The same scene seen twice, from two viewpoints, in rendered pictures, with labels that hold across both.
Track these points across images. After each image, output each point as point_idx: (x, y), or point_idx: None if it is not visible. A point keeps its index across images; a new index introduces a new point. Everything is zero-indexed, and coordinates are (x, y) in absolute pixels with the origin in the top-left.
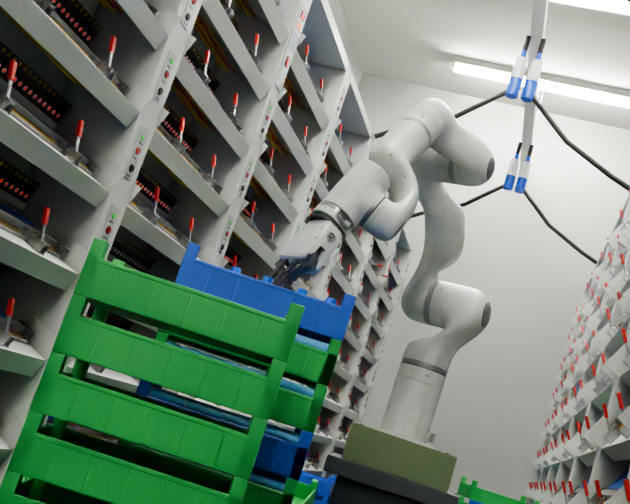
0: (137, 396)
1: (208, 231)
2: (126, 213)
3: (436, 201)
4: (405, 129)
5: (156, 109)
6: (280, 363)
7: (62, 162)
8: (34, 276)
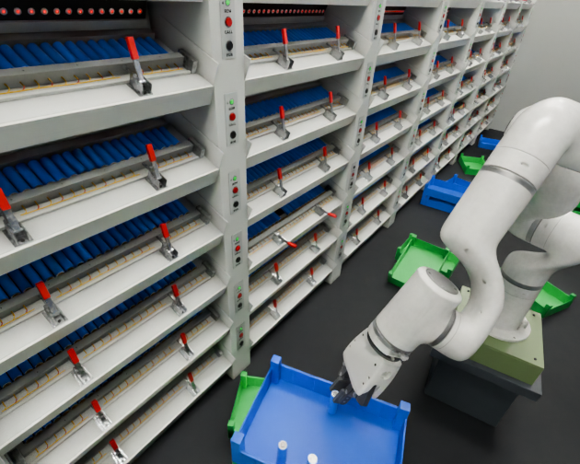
0: None
1: (344, 134)
2: (251, 220)
3: (547, 177)
4: (493, 199)
5: (237, 147)
6: None
7: (157, 273)
8: (190, 318)
